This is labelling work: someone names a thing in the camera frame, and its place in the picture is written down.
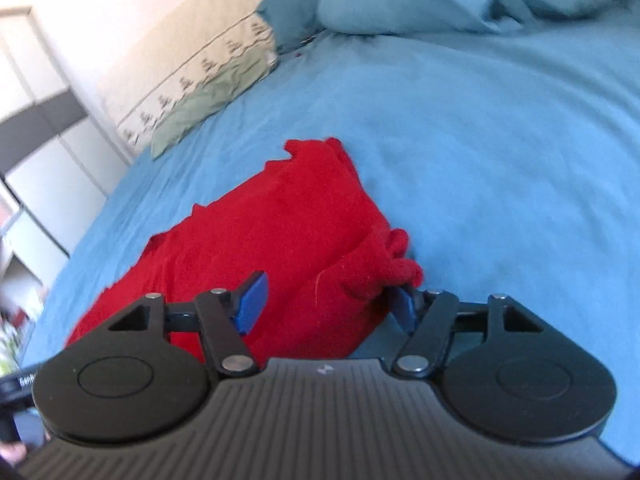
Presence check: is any red knit garment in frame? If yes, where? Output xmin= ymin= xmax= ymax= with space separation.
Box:
xmin=72 ymin=138 xmax=423 ymax=363

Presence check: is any light blue bed blanket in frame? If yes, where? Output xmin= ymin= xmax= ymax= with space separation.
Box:
xmin=23 ymin=0 xmax=639 ymax=462

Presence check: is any white wardrobe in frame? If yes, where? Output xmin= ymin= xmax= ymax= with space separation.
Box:
xmin=1 ymin=8 xmax=129 ymax=318

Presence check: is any sage green folded cloth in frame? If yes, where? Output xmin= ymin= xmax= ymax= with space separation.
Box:
xmin=150 ymin=46 xmax=279 ymax=159

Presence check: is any cream quilted headboard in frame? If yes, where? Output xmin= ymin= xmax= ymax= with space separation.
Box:
xmin=101 ymin=0 xmax=274 ymax=155

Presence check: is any dark teal pillow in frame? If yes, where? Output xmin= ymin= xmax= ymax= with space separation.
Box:
xmin=256 ymin=0 xmax=326 ymax=55

